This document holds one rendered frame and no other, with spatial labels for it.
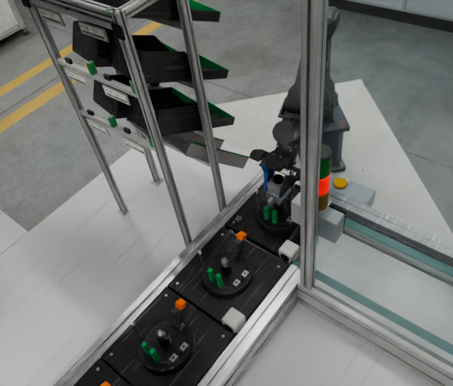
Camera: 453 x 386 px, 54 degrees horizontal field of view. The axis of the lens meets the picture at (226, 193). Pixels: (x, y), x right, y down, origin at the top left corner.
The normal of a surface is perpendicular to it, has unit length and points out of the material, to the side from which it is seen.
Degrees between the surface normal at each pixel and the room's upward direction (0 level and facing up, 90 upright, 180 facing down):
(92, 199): 0
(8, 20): 90
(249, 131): 0
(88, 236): 0
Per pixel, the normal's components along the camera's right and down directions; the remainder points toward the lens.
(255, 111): -0.12, -0.67
